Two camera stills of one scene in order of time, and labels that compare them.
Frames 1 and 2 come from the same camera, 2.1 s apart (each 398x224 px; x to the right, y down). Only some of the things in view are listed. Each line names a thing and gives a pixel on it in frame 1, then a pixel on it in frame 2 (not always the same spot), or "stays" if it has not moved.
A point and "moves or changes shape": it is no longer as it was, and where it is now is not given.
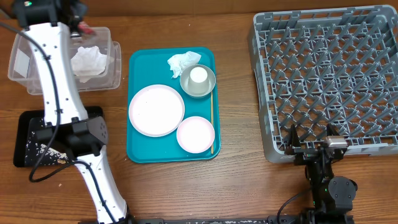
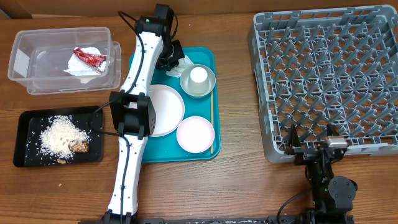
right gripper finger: (331, 130) stays
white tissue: (179, 62) moves or changes shape
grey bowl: (185, 78) stays
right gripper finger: (293, 141) stays
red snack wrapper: (85, 28) to (95, 60)
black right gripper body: (303, 157) stays
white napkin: (86, 62) stays
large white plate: (157, 111) stays
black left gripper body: (78, 9) to (170, 55)
